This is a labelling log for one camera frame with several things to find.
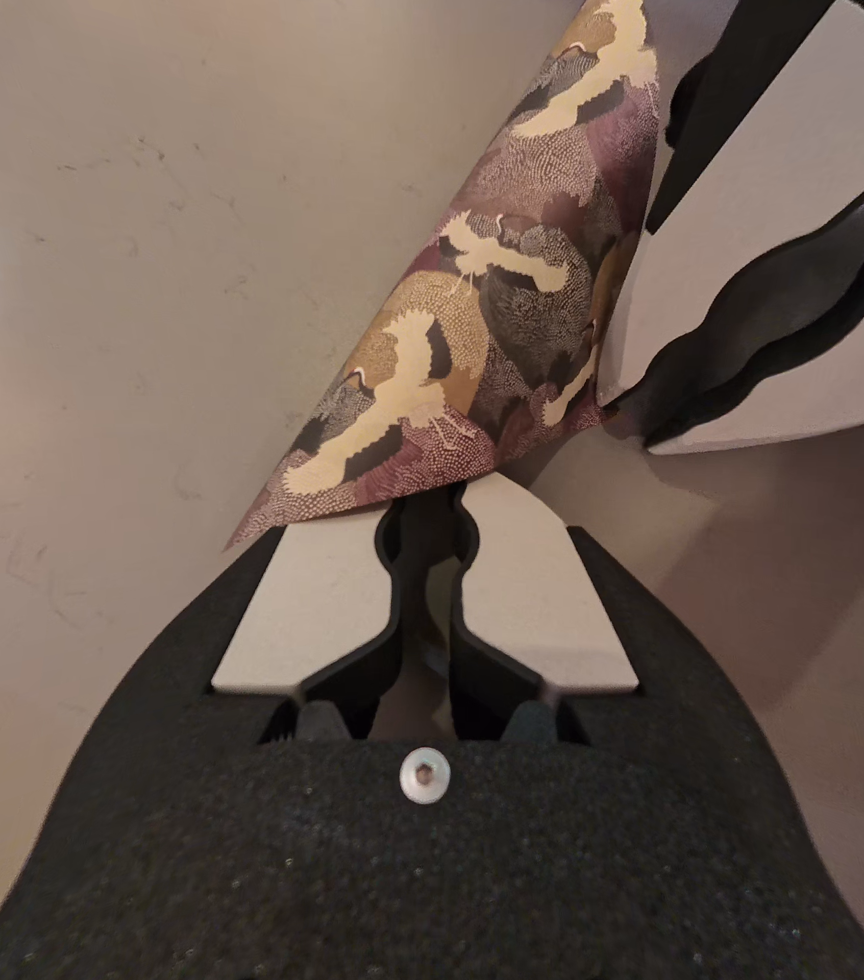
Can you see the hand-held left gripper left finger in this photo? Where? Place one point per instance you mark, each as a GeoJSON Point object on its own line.
{"type": "Point", "coordinates": [324, 605]}

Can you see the crane patterned origami paper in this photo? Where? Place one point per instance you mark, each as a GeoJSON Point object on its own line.
{"type": "Point", "coordinates": [478, 306]}

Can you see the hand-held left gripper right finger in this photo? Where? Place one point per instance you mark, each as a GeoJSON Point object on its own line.
{"type": "Point", "coordinates": [539, 597]}

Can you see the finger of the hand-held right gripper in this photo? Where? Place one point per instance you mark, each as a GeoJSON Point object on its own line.
{"type": "Point", "coordinates": [845, 383]}
{"type": "Point", "coordinates": [768, 176]}

